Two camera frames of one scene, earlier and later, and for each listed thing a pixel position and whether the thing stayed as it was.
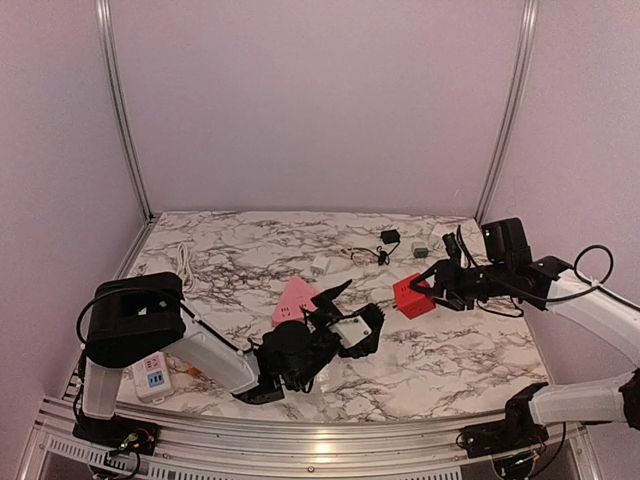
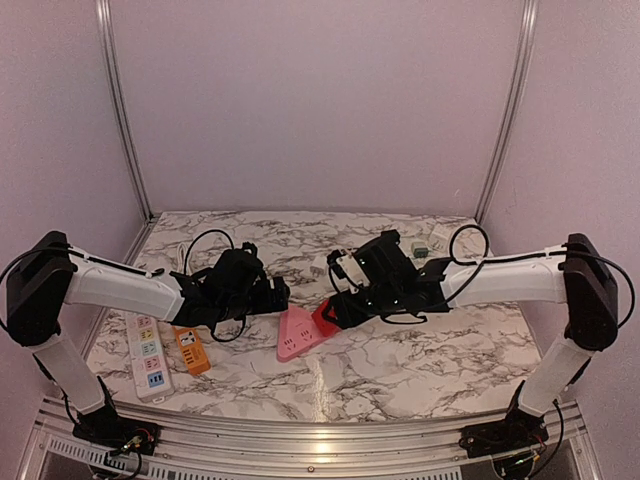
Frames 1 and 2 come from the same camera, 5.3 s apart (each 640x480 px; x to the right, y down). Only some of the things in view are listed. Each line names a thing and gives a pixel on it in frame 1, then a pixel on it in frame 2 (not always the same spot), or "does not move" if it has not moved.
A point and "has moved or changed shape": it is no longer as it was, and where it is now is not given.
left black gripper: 330,311 -> 281,298
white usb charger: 320,265 does not move
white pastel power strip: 152,378 does not move
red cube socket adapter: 411,301 has moved or changed shape
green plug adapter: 419,249 does not move
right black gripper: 452,284 -> 346,315
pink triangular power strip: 295,299 has moved or changed shape
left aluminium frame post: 106,27 does not move
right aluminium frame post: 514,105 does not move
